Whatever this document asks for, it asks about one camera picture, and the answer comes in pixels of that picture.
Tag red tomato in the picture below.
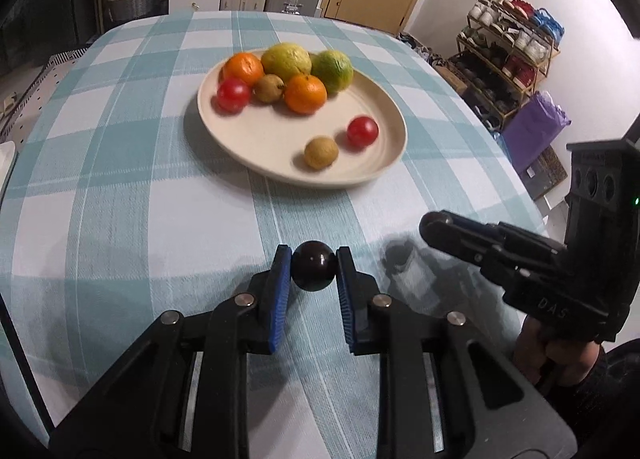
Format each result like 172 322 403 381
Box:
216 78 252 113
346 116 380 149

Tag black white striped mat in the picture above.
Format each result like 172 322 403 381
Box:
45 45 98 71

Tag rows of shoes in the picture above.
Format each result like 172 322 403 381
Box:
460 0 566 90

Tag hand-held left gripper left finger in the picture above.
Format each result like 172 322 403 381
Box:
50 244 293 459

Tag yellow lemon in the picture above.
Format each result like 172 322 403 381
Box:
261 42 313 83

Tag wooden shoe rack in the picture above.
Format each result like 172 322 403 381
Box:
447 2 561 127

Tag large orange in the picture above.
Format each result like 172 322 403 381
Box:
284 74 328 115

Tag cream round plate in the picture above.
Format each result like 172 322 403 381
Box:
197 48 408 190

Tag brown round fruit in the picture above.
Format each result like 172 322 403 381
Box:
253 74 286 104

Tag green citrus fruit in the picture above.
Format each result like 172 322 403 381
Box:
311 50 354 94

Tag dark grey refrigerator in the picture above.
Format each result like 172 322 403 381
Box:
0 0 101 57

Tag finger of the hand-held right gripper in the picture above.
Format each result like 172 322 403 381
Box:
419 210 517 291
451 215 564 261

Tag patterned doormat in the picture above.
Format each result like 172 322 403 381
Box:
520 146 568 200

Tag person's right hand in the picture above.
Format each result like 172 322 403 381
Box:
514 315 608 392

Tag small orange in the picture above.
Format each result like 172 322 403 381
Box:
221 53 265 87

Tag dark shoes on floor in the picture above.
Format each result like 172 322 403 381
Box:
397 32 443 65

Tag dark plum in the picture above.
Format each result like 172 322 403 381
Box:
291 241 337 292

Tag yellow-brown round fruit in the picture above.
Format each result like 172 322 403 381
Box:
304 136 340 170

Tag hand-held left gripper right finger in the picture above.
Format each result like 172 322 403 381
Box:
335 246 578 459

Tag purple bag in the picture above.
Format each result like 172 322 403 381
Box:
501 90 572 174

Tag teal checked tablecloth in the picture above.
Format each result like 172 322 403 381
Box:
0 10 548 459

